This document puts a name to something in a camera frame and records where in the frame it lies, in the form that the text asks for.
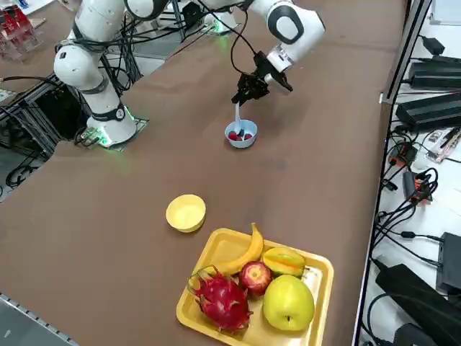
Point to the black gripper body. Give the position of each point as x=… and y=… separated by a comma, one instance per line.
x=264, y=70

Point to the light blue plastic spoon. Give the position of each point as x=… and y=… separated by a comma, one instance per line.
x=237, y=115

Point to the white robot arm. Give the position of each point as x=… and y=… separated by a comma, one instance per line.
x=225, y=23
x=79, y=65

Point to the light blue bowl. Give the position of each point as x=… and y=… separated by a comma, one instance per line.
x=241, y=143

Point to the yellow bowl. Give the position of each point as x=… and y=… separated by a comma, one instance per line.
x=185, y=214

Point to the black orange power connector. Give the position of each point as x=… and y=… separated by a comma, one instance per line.
x=403, y=155

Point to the yellow plastic tray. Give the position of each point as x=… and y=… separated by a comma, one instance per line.
x=219, y=245

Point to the yellow banana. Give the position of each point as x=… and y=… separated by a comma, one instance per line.
x=248, y=252

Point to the large black power brick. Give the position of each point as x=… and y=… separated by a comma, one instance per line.
x=432, y=74
x=428, y=111

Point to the small black power adapter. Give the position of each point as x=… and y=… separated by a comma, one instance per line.
x=434, y=45

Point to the yellow-orange star fruit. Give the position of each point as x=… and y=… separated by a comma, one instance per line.
x=284, y=261

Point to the black orange power strip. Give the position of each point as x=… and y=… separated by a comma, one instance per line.
x=417, y=187

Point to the red apple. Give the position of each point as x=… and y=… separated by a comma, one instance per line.
x=255, y=277

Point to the white red printed packet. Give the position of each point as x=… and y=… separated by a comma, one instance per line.
x=444, y=142

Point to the red dragon fruit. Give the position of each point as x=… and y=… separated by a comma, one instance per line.
x=223, y=299

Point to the large yellow-green round fruit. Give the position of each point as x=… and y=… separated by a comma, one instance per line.
x=288, y=302

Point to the clear acrylic shelf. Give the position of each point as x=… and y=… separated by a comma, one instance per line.
x=18, y=36

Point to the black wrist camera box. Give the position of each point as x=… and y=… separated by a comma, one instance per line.
x=258, y=57

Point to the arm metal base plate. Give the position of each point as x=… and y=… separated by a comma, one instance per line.
x=142, y=120

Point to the aluminium frame post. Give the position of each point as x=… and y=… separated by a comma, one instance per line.
x=407, y=50

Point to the black metal equipment frame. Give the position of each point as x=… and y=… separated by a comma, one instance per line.
x=54, y=108

